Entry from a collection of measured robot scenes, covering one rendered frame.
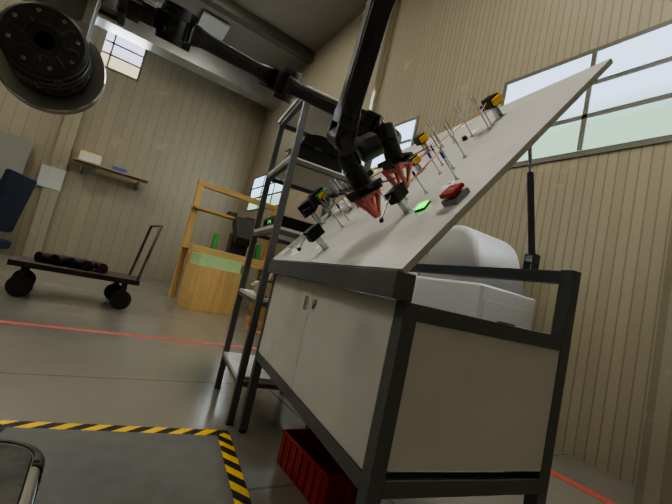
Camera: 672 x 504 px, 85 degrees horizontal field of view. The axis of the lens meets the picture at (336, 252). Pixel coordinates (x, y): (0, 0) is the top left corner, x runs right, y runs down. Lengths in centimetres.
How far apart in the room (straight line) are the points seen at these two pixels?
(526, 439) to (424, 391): 39
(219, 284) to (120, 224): 492
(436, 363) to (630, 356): 240
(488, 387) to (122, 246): 997
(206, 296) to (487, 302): 438
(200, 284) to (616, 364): 508
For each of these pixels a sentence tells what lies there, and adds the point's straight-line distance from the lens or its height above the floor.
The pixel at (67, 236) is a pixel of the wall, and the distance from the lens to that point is 1056.
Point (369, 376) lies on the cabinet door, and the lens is 96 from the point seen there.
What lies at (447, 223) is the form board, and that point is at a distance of 94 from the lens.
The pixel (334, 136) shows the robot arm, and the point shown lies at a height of 118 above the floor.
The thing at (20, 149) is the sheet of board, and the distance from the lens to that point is 1058.
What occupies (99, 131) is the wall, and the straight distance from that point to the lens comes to 1083.
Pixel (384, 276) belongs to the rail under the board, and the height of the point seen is 85.
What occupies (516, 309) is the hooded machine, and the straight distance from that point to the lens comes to 311.
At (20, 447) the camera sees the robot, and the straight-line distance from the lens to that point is 130.
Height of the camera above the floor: 79
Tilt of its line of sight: 6 degrees up
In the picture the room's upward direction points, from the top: 13 degrees clockwise
